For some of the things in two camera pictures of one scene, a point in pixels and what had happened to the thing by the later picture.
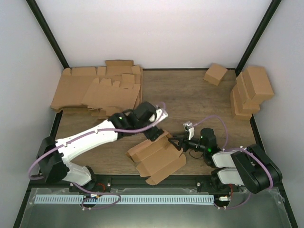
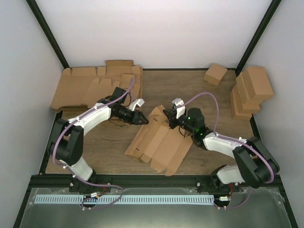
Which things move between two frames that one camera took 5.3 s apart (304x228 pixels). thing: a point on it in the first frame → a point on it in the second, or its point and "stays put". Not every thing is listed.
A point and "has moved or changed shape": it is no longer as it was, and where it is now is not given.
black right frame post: x=264 y=23 stays put
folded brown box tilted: x=214 y=74 stays put
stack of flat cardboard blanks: x=104 y=90 stays put
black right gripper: x=185 y=139 → x=171 y=115
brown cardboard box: x=156 y=159 has moved or changed shape
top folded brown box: x=257 y=83 stays put
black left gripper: x=154 y=134 → x=137 y=117
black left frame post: x=37 y=13 stays put
